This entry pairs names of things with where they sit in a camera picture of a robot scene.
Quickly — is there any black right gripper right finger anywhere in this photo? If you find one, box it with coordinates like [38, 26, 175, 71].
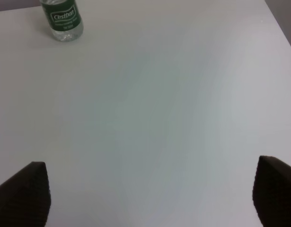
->
[252, 156, 291, 227]

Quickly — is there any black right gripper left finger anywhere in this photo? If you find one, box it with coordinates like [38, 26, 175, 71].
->
[0, 162, 51, 227]

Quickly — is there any clear bottle green label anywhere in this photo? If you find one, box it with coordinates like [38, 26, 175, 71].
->
[40, 0, 84, 42]

